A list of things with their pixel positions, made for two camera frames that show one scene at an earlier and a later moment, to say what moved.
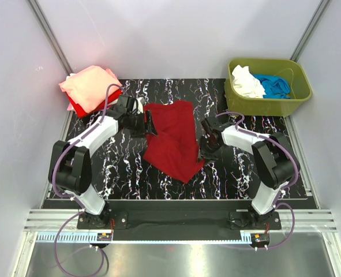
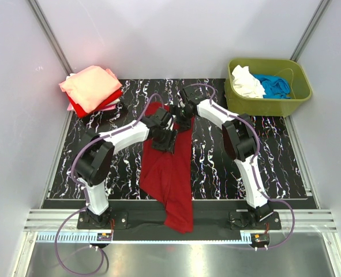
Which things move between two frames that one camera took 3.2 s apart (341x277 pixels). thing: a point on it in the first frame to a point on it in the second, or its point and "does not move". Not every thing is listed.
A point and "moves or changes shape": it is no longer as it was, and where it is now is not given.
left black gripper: [145, 127] to [168, 146]
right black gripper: [209, 157] to [184, 126]
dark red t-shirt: [175, 149] moves or changes shape
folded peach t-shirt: [88, 86] does not move
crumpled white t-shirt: [245, 83] does not move
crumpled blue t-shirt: [274, 87] does not move
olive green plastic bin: [296, 76] does not move
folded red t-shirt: [81, 112] does not move
